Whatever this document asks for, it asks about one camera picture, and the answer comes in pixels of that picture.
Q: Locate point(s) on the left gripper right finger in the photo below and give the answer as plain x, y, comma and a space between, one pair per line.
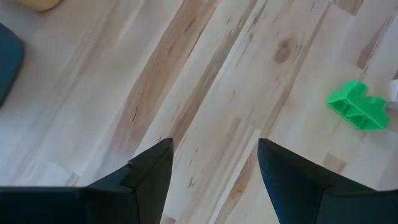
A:
326, 202

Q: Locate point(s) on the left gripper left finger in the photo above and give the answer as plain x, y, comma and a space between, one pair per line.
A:
93, 205

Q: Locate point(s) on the green stepped toy brick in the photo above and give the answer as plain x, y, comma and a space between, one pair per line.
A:
367, 102

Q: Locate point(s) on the small light wooden block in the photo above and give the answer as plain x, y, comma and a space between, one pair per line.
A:
394, 93

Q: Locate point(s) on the dark grey-blue plastic bin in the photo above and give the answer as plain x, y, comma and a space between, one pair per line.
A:
9, 62

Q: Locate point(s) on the yellow-orange plastic bin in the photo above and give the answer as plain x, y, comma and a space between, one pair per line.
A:
38, 3

